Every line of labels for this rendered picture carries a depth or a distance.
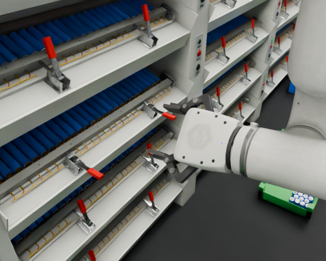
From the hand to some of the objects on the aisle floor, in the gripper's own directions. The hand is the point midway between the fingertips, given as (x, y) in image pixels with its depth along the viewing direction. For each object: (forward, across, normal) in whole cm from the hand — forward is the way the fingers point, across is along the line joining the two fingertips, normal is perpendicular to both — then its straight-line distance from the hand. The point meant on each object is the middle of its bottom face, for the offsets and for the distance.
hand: (163, 130), depth 63 cm
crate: (-10, +8, -88) cm, 89 cm away
